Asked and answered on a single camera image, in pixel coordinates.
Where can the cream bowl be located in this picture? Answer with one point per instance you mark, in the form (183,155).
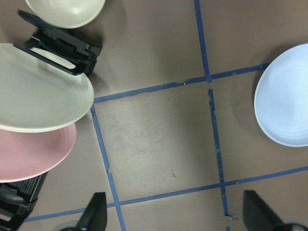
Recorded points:
(66,13)

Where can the cream plate in rack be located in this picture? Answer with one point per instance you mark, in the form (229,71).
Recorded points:
(38,97)

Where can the pink plate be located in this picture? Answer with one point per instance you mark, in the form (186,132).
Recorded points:
(27,155)

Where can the light blue plate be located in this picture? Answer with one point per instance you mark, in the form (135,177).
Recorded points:
(281,98)

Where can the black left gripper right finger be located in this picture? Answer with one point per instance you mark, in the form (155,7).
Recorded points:
(258,216)

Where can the black plate rack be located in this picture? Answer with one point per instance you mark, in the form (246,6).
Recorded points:
(69,54)

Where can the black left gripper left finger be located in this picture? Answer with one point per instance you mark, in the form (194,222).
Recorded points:
(94,217)

